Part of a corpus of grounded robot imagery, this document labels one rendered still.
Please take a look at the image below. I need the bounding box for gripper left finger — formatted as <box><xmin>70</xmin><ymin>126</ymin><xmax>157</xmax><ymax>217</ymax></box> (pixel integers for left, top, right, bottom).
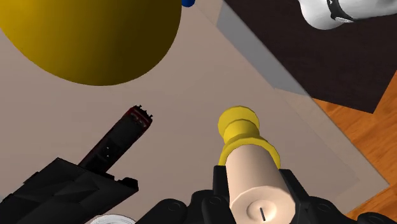
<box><xmin>136</xmin><ymin>165</ymin><xmax>232</xmax><ymax>224</ymax></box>

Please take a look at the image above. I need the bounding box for beige bottle with yellow cap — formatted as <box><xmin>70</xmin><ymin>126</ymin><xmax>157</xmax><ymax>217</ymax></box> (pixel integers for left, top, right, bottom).
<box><xmin>218</xmin><ymin>106</ymin><xmax>296</xmax><ymax>224</ymax></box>

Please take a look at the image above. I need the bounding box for black angular object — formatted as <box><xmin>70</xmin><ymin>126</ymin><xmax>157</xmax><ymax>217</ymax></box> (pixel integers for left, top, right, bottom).
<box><xmin>0</xmin><ymin>157</ymin><xmax>139</xmax><ymax>224</ymax></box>

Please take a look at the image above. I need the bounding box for black and dark red remote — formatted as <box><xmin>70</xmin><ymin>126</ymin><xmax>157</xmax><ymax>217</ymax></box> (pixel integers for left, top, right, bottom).
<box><xmin>77</xmin><ymin>105</ymin><xmax>154</xmax><ymax>173</ymax></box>

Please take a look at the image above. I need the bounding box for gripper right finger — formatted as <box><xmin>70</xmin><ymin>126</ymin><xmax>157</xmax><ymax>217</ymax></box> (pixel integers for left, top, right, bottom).
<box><xmin>279</xmin><ymin>168</ymin><xmax>397</xmax><ymax>224</ymax></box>

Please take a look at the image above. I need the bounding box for white round object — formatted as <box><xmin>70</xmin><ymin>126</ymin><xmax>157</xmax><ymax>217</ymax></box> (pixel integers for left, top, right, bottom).
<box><xmin>90</xmin><ymin>214</ymin><xmax>137</xmax><ymax>224</ymax></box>

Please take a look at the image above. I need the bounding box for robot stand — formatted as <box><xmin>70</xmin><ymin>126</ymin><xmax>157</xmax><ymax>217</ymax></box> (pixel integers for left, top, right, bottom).
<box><xmin>223</xmin><ymin>0</ymin><xmax>397</xmax><ymax>115</ymax></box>

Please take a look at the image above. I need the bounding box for large yellow ball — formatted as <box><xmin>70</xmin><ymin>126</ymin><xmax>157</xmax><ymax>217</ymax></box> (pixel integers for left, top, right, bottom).
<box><xmin>0</xmin><ymin>0</ymin><xmax>183</xmax><ymax>87</ymax></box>

